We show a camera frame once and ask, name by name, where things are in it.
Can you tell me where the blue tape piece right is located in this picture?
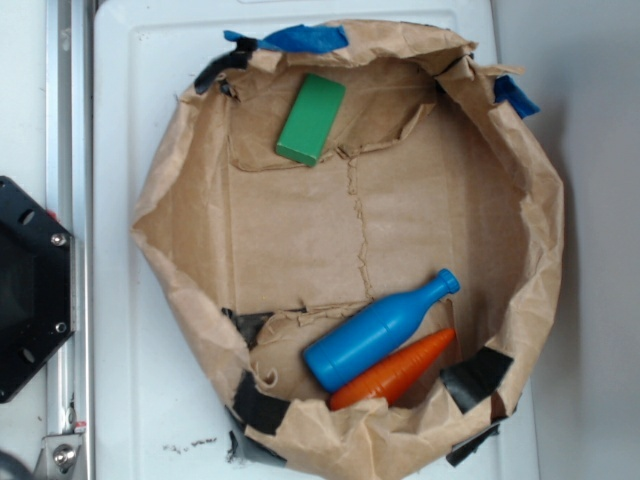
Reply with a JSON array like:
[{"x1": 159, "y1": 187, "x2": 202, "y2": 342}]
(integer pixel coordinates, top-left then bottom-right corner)
[{"x1": 493, "y1": 75, "x2": 540, "y2": 119}]

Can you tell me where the black tape piece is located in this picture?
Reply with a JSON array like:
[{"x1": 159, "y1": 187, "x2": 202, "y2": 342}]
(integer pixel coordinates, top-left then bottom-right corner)
[
  {"x1": 193, "y1": 37, "x2": 258, "y2": 95},
  {"x1": 232, "y1": 371, "x2": 291, "y2": 435},
  {"x1": 440, "y1": 347, "x2": 514, "y2": 414}
]

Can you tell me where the black tape piece top left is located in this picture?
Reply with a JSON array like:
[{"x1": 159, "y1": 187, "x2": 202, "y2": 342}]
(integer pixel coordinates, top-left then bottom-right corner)
[{"x1": 193, "y1": 37, "x2": 258, "y2": 95}]

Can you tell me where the aluminium frame rail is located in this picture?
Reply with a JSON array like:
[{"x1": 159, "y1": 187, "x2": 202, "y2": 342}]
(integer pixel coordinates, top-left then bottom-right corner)
[{"x1": 36, "y1": 1, "x2": 98, "y2": 479}]

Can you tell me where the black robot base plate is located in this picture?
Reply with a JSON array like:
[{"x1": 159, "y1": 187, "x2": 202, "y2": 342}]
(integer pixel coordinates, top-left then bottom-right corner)
[{"x1": 1, "y1": 176, "x2": 73, "y2": 404}]

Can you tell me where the crumpled brown paper bag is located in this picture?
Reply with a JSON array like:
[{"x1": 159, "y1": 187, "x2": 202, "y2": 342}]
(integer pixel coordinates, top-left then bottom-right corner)
[{"x1": 132, "y1": 20, "x2": 564, "y2": 479}]

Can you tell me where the black tape piece lower right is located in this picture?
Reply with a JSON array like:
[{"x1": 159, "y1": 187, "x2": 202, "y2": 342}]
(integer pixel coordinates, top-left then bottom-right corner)
[{"x1": 440, "y1": 347, "x2": 514, "y2": 414}]

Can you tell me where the blue tape piece top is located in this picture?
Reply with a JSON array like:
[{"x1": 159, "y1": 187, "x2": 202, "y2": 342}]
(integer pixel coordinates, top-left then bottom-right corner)
[{"x1": 223, "y1": 25, "x2": 349, "y2": 54}]

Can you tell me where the blue toy bottle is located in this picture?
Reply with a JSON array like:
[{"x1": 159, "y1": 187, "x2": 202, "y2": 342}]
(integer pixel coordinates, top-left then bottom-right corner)
[{"x1": 303, "y1": 269, "x2": 460, "y2": 393}]

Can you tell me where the green rectangular block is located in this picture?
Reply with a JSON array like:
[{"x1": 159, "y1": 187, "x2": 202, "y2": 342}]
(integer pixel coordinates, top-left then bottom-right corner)
[{"x1": 275, "y1": 74, "x2": 346, "y2": 167}]

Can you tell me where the orange toy carrot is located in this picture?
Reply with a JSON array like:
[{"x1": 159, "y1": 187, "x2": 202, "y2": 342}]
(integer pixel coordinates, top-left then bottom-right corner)
[{"x1": 329, "y1": 328, "x2": 456, "y2": 411}]

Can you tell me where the black tape piece lower left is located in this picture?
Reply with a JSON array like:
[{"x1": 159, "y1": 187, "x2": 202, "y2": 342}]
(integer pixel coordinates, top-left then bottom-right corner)
[{"x1": 232, "y1": 371, "x2": 291, "y2": 435}]

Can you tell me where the blue tape piece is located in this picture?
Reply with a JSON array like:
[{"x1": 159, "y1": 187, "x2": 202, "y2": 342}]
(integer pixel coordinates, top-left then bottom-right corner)
[
  {"x1": 223, "y1": 25, "x2": 349, "y2": 54},
  {"x1": 493, "y1": 75, "x2": 540, "y2": 119}
]

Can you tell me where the white plastic tray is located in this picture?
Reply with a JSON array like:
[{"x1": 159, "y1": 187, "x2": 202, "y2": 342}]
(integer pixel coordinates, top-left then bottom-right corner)
[{"x1": 92, "y1": 0, "x2": 543, "y2": 480}]

